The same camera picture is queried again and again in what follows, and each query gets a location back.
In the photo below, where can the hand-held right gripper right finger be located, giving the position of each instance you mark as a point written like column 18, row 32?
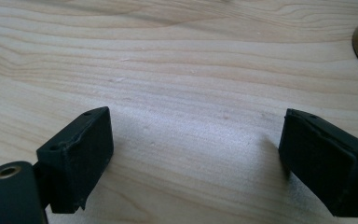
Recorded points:
column 323, row 161

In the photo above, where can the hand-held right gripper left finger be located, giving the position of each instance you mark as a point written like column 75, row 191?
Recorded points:
column 77, row 161

